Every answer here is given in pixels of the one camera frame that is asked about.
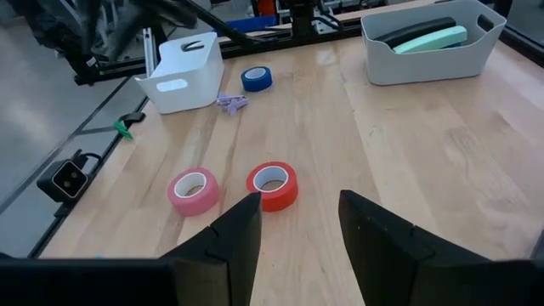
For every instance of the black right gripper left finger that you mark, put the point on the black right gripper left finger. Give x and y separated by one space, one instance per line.
229 263

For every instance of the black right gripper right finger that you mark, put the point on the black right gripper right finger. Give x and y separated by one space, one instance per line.
391 263

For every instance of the pink tape roll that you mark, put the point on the pink tape roll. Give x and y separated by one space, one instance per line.
195 206

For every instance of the red tape roll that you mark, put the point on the red tape roll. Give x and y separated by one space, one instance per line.
280 202

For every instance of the lilac staple remover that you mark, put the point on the lilac staple remover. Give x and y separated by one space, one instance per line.
231 103

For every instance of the dark blue tape roll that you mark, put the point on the dark blue tape roll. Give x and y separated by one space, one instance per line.
256 85

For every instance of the mint green stapler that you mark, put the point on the mint green stapler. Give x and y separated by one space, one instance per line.
433 40

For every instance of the black stapler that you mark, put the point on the black stapler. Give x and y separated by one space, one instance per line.
412 32

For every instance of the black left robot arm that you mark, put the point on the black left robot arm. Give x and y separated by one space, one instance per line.
302 19

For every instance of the small green clip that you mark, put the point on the small green clip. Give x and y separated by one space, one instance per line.
123 129

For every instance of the white plastic bin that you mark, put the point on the white plastic bin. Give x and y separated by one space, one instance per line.
191 85

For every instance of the grey plastic bin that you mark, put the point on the grey plastic bin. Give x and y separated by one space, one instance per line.
425 68

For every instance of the aluminium profile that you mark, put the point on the aluminium profile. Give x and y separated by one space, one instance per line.
149 51

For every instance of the blue box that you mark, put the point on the blue box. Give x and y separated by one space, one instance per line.
251 23

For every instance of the orange object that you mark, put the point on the orange object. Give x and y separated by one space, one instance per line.
267 6

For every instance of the black table-level camera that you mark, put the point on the black table-level camera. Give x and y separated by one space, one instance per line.
64 180

